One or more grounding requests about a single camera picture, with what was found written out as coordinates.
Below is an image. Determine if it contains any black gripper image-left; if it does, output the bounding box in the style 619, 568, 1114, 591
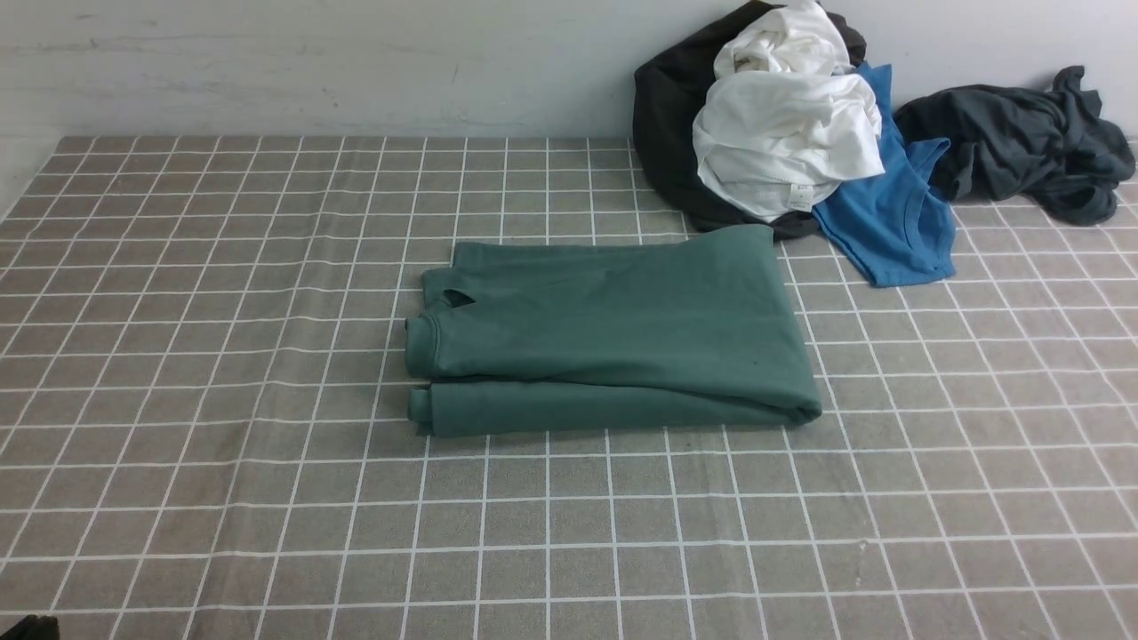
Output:
0, 615, 60, 640

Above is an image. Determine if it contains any green long-sleeved shirt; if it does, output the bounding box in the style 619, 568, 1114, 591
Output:
404, 224, 822, 437

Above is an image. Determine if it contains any white crumpled shirt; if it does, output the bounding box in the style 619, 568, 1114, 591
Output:
693, 1, 885, 222

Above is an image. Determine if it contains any blue t-shirt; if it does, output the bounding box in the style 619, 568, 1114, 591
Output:
813, 61, 956, 288

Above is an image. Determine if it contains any black crumpled garment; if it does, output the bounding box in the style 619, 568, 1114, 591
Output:
630, 1, 867, 240

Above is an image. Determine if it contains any dark grey crumpled garment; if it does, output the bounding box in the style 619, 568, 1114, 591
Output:
894, 66, 1135, 227

